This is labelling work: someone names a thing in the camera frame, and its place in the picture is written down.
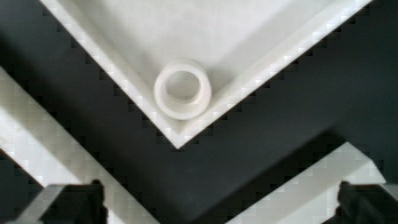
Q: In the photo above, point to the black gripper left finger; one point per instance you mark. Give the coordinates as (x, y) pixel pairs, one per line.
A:
(67, 204)

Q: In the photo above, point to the white L-shaped obstacle fence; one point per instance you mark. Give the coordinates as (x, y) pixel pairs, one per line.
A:
(51, 157)

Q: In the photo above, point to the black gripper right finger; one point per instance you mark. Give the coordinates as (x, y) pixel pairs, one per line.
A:
(366, 204)

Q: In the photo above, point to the white square tabletop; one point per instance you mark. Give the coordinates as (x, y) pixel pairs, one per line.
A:
(190, 51)

